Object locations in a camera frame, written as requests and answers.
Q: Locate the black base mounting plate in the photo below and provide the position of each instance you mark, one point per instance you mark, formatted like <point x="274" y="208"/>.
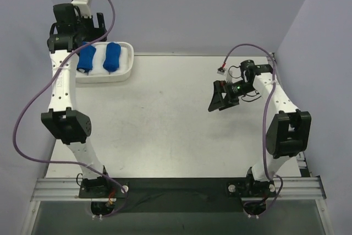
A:
<point x="179" y="195"/>

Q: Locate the aluminium right side rail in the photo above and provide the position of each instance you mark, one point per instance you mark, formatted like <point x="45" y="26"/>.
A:
<point x="302" y="163"/>

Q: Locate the white plastic mesh basket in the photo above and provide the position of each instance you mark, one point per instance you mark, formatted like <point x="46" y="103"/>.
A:
<point x="99" y="74"/>

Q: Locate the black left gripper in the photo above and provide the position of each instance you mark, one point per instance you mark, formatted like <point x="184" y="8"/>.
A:
<point x="96" y="29"/>

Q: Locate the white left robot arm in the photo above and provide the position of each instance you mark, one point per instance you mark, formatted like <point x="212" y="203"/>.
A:
<point x="74" y="25"/>

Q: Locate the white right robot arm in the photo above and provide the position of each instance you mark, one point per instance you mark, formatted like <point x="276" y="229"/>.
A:
<point x="260" y="76"/>

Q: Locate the aluminium front rail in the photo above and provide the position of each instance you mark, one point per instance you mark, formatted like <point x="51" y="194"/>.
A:
<point x="66" y="189"/>

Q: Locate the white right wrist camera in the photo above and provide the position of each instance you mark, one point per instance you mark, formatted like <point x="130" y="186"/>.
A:
<point x="228" y="74"/>

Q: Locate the blue towel pile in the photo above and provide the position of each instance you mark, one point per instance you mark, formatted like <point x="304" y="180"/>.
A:
<point x="111" y="62"/>

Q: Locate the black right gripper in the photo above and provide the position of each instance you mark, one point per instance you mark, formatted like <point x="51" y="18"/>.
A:
<point x="225" y="95"/>

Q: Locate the aluminium rail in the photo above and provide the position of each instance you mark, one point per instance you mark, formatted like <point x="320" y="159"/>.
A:
<point x="66" y="189"/>
<point x="302" y="163"/>

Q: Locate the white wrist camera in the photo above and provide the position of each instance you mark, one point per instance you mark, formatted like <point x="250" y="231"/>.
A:
<point x="228" y="74"/>
<point x="84" y="7"/>

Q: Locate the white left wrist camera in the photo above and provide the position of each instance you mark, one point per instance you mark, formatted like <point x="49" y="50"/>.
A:
<point x="84" y="7"/>

